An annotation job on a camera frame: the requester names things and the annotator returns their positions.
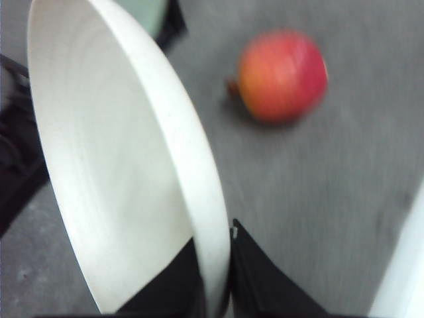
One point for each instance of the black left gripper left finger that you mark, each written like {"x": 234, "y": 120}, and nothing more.
{"x": 177, "y": 293}

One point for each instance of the white plate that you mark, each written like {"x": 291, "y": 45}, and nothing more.
{"x": 134, "y": 166}

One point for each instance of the green plate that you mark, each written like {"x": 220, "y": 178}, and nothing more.
{"x": 150, "y": 13}

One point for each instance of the black plastic dish rack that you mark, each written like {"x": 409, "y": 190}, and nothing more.
{"x": 23, "y": 175}

